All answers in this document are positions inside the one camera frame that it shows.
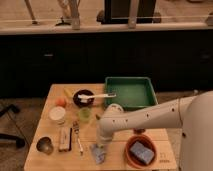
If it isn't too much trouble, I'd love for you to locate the green cup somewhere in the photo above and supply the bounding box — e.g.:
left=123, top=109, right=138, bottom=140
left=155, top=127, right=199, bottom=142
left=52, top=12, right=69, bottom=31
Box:
left=78, top=107, right=91, bottom=123

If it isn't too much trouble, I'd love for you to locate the white spatula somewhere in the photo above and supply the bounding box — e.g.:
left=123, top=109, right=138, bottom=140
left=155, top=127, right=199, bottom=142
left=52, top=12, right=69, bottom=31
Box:
left=78, top=93, right=116, bottom=99

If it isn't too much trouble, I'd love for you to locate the white round container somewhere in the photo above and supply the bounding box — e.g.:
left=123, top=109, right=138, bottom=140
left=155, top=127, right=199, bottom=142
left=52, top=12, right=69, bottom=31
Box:
left=49, top=106, right=66, bottom=124

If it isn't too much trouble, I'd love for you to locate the small metal cup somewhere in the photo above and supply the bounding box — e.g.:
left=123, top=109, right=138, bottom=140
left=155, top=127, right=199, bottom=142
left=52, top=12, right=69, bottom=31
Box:
left=36, top=137, right=54, bottom=155

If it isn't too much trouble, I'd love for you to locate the metal fork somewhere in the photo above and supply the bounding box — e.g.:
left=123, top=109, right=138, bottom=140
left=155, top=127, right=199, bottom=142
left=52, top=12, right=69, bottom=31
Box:
left=73, top=121, right=83, bottom=155

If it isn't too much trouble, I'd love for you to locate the black office chair base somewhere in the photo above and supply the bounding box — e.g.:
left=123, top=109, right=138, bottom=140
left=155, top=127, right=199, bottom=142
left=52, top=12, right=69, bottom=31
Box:
left=0, top=103, right=27, bottom=149

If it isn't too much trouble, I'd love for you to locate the blue sponge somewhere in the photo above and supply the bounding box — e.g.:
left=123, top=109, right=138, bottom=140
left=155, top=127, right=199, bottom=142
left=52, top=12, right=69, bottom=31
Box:
left=130, top=141, right=154, bottom=165

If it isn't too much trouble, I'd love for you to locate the terracotta bowl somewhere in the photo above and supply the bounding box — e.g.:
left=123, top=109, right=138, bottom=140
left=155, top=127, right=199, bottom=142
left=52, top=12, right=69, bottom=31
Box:
left=124, top=135, right=157, bottom=169

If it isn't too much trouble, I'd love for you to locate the light blue towel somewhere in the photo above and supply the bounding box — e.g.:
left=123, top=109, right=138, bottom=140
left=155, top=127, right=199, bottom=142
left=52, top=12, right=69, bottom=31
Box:
left=90, top=144, right=106, bottom=164

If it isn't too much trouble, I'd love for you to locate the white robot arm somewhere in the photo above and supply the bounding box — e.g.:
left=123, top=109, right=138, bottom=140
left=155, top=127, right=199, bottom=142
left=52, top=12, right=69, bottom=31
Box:
left=97, top=91, right=213, bottom=171

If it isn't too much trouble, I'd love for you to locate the dark round bowl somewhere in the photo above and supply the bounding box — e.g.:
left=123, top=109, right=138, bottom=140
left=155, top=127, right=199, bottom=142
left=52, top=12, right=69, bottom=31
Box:
left=73, top=89, right=94, bottom=108

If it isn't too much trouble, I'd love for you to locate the orange fruit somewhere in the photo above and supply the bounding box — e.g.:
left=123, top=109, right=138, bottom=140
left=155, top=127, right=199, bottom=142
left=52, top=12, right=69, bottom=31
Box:
left=55, top=98, right=67, bottom=107

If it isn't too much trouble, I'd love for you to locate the green plastic tray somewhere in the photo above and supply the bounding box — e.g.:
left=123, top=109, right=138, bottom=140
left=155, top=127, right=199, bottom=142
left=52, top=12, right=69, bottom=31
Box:
left=104, top=77, right=157, bottom=111

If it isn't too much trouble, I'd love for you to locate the wooden brush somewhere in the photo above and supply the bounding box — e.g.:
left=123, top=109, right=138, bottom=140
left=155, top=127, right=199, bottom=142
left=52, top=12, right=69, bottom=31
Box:
left=59, top=127, right=72, bottom=152

